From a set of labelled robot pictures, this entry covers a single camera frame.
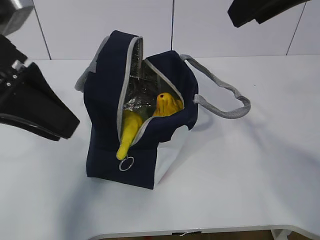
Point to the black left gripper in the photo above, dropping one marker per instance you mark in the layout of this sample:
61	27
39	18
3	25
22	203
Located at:
26	99

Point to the yellow pear-shaped fruit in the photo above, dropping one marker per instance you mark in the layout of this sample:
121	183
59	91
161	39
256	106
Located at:
167	105

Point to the navy blue lunch bag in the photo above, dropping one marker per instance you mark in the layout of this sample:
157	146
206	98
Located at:
120	78

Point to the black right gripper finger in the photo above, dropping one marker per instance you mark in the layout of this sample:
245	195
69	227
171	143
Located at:
280	11
244	11

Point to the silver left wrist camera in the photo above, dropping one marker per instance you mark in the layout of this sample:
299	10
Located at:
13	14

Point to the yellow banana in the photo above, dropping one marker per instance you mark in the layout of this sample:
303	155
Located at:
132	123

